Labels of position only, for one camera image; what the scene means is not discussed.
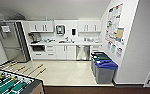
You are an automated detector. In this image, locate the stainless steel dishwasher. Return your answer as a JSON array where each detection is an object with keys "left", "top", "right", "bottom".
[{"left": 76, "top": 44, "right": 91, "bottom": 61}]

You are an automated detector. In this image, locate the white two-door sink cabinet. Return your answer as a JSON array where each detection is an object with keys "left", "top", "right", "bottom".
[{"left": 54, "top": 44, "right": 77, "bottom": 61}]

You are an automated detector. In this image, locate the chrome faucet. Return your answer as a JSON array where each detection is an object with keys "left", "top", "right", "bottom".
[{"left": 64, "top": 36, "right": 70, "bottom": 43}]

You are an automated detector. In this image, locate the steel sink basin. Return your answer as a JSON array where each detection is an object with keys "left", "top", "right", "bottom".
[{"left": 59, "top": 40, "right": 71, "bottom": 45}]

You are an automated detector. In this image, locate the white drawer cabinet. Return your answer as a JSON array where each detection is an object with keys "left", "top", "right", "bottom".
[
  {"left": 89, "top": 44, "right": 104, "bottom": 54},
  {"left": 44, "top": 44, "right": 56, "bottom": 61}
]

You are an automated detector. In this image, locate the steel paper towel dispenser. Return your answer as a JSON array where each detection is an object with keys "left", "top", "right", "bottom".
[{"left": 55, "top": 24, "right": 66, "bottom": 36}]

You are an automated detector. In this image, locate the dish rack with items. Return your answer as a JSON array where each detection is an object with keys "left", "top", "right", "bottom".
[{"left": 40, "top": 37, "right": 56, "bottom": 44}]

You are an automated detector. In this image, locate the grey bin green lid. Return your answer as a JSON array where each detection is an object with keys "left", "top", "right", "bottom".
[{"left": 92, "top": 54, "right": 112, "bottom": 76}]

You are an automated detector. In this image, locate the small blue white poster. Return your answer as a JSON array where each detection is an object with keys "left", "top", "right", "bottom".
[{"left": 106, "top": 40, "right": 113, "bottom": 50}]

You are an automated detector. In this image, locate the black built-in microwave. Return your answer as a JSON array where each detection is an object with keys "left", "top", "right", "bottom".
[{"left": 31, "top": 44, "right": 45, "bottom": 53}]

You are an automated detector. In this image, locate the small green white poster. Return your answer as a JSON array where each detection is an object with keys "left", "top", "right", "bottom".
[{"left": 110, "top": 43, "right": 117, "bottom": 54}]

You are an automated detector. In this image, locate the white microwave cabinet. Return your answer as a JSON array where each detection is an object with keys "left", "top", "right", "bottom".
[{"left": 30, "top": 43, "right": 46, "bottom": 61}]

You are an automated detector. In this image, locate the grey bin blue lid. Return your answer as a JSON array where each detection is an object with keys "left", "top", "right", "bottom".
[{"left": 94, "top": 59, "right": 119, "bottom": 85}]

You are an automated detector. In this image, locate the pale blue bottle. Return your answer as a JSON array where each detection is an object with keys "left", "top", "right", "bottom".
[{"left": 44, "top": 16, "right": 49, "bottom": 22}]

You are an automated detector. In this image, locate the small black white poster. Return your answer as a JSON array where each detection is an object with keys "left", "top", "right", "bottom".
[{"left": 115, "top": 46, "right": 124, "bottom": 59}]

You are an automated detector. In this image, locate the stainless steel refrigerator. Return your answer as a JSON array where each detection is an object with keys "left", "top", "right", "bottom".
[{"left": 0, "top": 21, "right": 31, "bottom": 64}]

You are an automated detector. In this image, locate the grey bundle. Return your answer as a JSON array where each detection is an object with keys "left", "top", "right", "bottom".
[{"left": 4, "top": 13, "right": 26, "bottom": 22}]

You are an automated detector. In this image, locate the white paper notice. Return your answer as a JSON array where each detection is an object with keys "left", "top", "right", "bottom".
[{"left": 0, "top": 25, "right": 12, "bottom": 34}]

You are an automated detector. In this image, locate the green foosball table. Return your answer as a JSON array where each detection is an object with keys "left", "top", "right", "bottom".
[{"left": 0, "top": 66, "right": 46, "bottom": 94}]

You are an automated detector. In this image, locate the white wall cabinet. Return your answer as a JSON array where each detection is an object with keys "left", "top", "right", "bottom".
[{"left": 77, "top": 19, "right": 103, "bottom": 34}]

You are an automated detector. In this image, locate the large colourful wall poster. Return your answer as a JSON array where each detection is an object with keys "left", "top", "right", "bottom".
[{"left": 104, "top": 3, "right": 125, "bottom": 43}]

